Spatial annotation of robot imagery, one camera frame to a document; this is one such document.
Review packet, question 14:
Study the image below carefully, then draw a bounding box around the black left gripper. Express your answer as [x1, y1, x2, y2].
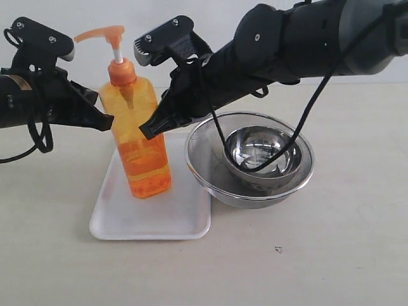
[1, 67, 114, 131]

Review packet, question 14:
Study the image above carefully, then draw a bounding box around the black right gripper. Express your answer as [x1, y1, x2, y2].
[139, 44, 274, 140]

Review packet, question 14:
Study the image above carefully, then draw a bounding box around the orange pump soap bottle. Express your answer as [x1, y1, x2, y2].
[74, 25, 171, 199]

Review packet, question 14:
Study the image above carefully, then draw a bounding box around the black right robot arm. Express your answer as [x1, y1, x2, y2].
[133, 1, 407, 139]

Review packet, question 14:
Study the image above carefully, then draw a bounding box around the large steel mesh colander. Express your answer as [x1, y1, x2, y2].
[185, 111, 315, 209]

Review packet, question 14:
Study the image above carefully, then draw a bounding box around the small shiny steel bowl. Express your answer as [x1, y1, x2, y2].
[224, 125, 303, 191]

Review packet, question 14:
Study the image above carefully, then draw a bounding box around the white rectangular plastic tray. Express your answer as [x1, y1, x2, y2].
[89, 132, 211, 240]

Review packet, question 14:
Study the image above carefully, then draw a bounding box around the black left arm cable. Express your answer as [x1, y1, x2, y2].
[0, 63, 55, 165]

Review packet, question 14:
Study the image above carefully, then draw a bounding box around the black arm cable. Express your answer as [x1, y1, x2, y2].
[191, 3, 402, 175]
[0, 63, 55, 165]

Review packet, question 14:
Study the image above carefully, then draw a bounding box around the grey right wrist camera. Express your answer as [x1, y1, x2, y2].
[133, 15, 212, 66]

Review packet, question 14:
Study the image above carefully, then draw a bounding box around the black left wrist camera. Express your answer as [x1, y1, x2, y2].
[3, 17, 75, 70]

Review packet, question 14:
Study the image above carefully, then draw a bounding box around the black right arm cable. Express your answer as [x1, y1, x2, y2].
[191, 3, 402, 175]

